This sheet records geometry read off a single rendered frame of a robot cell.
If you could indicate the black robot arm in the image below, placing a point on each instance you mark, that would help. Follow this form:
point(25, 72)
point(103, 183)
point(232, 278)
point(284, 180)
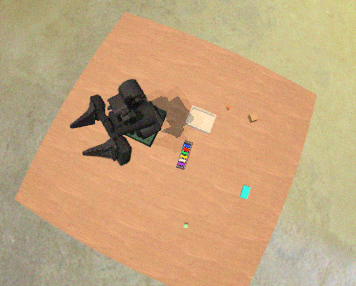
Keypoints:
point(131, 95)

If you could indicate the small teal block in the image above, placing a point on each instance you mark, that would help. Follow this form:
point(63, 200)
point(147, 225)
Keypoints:
point(244, 191)

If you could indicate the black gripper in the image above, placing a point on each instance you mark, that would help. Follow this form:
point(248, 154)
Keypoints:
point(117, 146)

